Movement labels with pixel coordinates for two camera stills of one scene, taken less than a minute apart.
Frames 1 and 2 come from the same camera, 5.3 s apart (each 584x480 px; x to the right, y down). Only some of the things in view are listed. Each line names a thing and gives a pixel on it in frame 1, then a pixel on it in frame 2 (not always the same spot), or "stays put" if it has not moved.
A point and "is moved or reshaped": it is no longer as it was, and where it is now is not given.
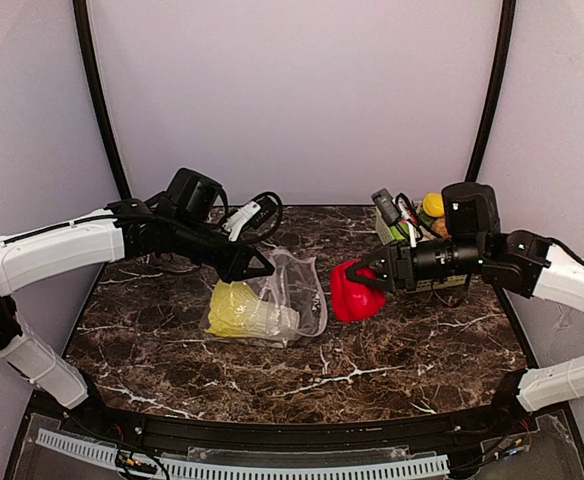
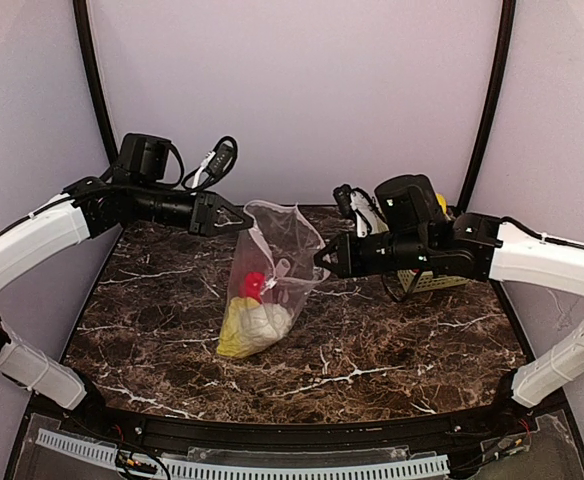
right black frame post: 508,16 stays put
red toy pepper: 352,300 -> 253,286
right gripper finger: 380,261 -> 330,247
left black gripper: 227,257 -> 202,213
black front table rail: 510,413 stays put
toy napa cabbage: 237,310 is moved or reshaped
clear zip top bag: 277,307 is moved or reshaped
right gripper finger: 373,282 -> 331,269
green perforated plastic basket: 419,285 stays put
